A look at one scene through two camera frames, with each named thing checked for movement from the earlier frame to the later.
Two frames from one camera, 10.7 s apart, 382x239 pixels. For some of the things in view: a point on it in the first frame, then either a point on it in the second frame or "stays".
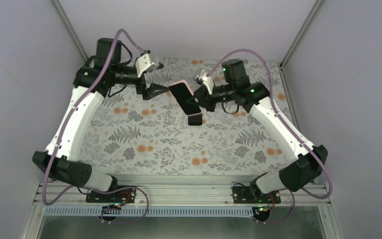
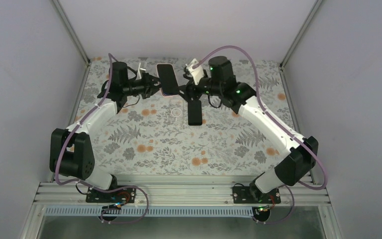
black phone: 181,93 → 169,83
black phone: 195,120 stays
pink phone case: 182,92 → 172,95
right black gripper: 204,96 → 189,88
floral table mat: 128,134 stays
